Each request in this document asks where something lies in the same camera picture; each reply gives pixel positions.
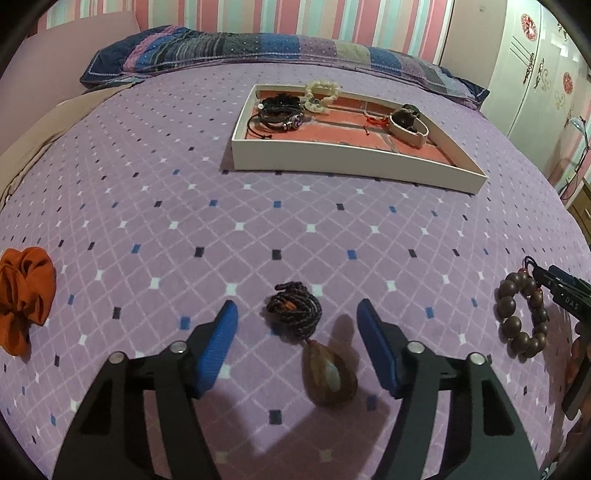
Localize wooden desk with drawers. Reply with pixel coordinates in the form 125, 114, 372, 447
568, 177, 591, 232

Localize black leather cord bracelets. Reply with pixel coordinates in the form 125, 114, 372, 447
248, 93, 306, 140

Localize white tray with brick lining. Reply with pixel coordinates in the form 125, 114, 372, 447
231, 84, 489, 195

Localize white wardrobe with ornaments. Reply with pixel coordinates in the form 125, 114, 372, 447
480, 0, 591, 140

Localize blue purple patchwork pillow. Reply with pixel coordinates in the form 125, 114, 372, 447
79, 26, 491, 110

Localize brown wooden bead bracelet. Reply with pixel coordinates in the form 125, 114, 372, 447
496, 270, 550, 357

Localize person's right hand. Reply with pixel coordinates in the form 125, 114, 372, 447
570, 322, 587, 383

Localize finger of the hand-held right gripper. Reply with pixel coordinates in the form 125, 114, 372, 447
530, 264, 591, 320
548, 265, 591, 300

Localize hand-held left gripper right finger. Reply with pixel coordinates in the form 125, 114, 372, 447
357, 298, 539, 480

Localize red string charm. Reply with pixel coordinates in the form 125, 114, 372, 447
362, 110, 394, 136

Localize pink headboard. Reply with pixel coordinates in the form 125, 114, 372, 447
0, 11, 142, 158

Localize cream beaded bracelet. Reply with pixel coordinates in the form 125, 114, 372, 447
304, 80, 343, 114

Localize desk lamp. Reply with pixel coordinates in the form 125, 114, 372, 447
556, 115, 591, 195

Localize purple checked bedspread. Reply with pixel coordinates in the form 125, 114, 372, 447
0, 62, 591, 480

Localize wristwatch with white band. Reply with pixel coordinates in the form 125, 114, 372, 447
387, 104, 431, 148

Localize black cord necklace brown pendant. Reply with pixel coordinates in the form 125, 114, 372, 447
265, 282, 359, 408

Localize orange fabric scrunchie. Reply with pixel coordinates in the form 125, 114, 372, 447
0, 246, 57, 357

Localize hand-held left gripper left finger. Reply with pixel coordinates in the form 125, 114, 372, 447
53, 300, 239, 480

